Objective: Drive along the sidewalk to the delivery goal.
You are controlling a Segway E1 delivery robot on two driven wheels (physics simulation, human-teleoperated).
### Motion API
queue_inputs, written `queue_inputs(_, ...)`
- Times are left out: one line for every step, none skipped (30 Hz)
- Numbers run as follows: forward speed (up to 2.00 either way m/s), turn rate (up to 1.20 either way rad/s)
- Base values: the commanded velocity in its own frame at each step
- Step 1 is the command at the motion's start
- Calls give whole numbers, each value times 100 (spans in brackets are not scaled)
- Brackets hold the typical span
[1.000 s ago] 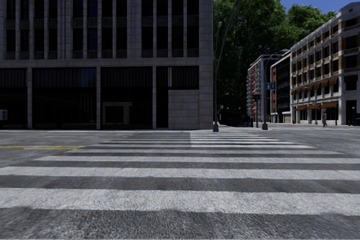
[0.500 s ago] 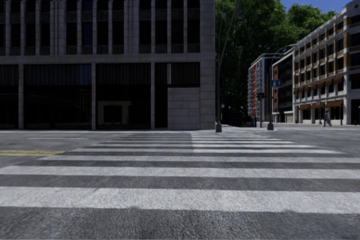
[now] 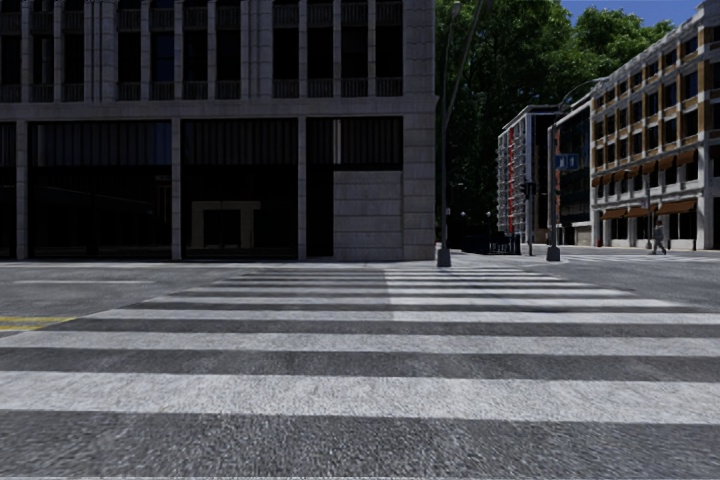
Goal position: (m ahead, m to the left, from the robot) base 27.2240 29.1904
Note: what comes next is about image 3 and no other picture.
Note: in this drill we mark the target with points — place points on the grey street lamp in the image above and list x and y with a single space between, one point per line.
444 180
552 198

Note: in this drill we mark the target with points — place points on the dark stairway railing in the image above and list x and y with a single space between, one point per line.
492 243

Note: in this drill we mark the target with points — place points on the traffic light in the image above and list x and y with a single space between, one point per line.
528 210

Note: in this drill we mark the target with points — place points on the grey building with red stripe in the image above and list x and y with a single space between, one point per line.
519 174

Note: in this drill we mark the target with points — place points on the pale stone building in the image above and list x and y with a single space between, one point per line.
216 108

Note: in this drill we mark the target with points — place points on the dark glass building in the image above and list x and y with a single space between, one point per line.
573 174

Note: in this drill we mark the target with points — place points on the trees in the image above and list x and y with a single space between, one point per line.
504 66

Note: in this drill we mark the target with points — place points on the person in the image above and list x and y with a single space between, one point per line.
659 237

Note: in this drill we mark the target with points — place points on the pale building with orange awnings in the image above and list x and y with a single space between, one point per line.
666 132

